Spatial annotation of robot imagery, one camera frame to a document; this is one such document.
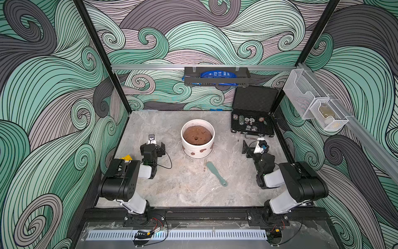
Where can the large clear wall bin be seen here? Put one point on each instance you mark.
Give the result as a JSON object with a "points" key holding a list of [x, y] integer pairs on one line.
{"points": [[301, 92]]}

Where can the aluminium wall rail back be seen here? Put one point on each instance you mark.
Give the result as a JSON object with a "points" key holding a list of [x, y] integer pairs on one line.
{"points": [[174, 67]]}

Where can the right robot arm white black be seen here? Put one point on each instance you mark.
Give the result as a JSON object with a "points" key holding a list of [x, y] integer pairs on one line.
{"points": [[303, 184]]}

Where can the aluminium wall rail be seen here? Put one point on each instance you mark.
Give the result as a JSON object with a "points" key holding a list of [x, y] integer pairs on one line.
{"points": [[371, 145], [174, 67]]}

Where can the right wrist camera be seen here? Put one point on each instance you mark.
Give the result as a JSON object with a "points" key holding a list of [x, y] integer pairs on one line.
{"points": [[261, 146]]}

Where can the black wall tray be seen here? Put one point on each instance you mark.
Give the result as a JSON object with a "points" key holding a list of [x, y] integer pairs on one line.
{"points": [[212, 76]]}

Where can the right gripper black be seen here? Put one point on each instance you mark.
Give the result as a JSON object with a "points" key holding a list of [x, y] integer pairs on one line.
{"points": [[253, 155]]}

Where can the small clear wall bin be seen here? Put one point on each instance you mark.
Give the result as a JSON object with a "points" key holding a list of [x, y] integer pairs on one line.
{"points": [[328, 115]]}

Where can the black open poker chip case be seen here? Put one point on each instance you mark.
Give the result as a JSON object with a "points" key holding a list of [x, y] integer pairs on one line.
{"points": [[251, 111]]}

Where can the aluminium wall rail right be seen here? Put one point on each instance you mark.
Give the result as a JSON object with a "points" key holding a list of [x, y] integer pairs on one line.
{"points": [[371, 145]]}

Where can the white ceramic pot with mud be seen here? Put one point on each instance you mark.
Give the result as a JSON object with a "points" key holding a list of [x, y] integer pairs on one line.
{"points": [[197, 138]]}

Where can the yellow toy block piece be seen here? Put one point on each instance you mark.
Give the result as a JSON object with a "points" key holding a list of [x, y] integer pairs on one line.
{"points": [[127, 158]]}

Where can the white perforated cable duct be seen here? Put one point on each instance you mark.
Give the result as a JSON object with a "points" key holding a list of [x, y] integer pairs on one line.
{"points": [[180, 234]]}

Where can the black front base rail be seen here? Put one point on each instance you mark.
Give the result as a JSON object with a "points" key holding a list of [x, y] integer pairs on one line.
{"points": [[246, 213]]}

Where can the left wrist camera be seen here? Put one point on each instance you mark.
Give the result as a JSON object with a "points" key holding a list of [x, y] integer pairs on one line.
{"points": [[151, 139]]}

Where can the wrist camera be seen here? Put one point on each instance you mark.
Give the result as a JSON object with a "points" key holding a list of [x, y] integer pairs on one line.
{"points": [[261, 146], [151, 139]]}

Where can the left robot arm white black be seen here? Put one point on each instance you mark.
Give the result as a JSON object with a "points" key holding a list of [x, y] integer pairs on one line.
{"points": [[120, 180]]}

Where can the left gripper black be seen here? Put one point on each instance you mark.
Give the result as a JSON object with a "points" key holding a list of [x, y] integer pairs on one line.
{"points": [[161, 150]]}

